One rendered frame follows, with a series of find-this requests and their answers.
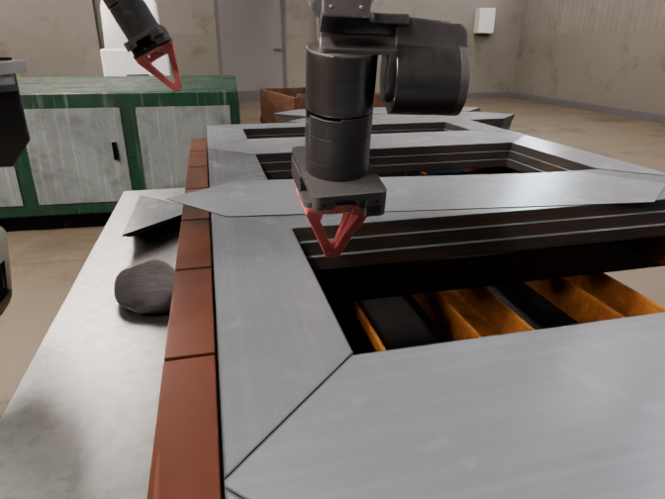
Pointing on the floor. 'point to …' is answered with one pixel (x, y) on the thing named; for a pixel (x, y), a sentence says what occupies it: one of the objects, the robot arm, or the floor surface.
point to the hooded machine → (122, 60)
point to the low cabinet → (105, 144)
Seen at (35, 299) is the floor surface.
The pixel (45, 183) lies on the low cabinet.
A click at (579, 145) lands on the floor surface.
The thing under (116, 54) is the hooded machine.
